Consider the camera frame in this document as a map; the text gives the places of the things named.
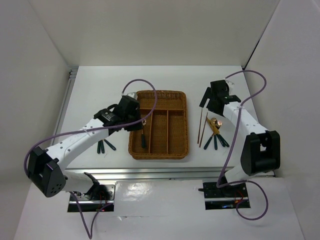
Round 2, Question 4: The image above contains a gold knife left pile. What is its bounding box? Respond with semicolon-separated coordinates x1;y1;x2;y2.
103;139;117;151

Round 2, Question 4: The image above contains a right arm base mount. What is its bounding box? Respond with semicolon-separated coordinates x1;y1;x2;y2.
198;182;251;210

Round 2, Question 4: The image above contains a gold spoon right pile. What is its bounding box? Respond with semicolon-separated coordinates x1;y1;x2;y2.
210;117;218;150

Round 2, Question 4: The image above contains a brown wicker cutlery tray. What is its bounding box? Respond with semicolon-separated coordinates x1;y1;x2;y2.
128;90;189;160

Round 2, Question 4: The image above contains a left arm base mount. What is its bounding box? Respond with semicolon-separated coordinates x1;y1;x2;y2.
67;183;116;213

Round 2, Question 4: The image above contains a left copper chopstick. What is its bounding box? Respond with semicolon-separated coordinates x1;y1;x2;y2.
197;107;203;144

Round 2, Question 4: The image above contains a gold knife green handle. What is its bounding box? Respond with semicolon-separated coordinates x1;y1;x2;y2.
203;117;216;150

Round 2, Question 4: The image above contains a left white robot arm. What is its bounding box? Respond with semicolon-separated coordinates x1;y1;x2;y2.
27;93;142;200

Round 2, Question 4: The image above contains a copper chopstick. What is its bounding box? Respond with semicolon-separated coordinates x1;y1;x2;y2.
197;107;203;144
199;111;208;148

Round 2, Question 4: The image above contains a right copper chopstick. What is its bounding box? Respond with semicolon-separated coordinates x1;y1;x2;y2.
199;111;208;148

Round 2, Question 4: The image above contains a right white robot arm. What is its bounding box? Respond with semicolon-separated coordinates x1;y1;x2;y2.
199;80;281;196

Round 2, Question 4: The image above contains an aluminium table front rail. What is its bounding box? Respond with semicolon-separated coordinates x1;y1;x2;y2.
68;167;222;181

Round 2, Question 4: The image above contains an aluminium left side rail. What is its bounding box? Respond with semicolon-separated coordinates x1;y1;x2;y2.
53;66;79;135

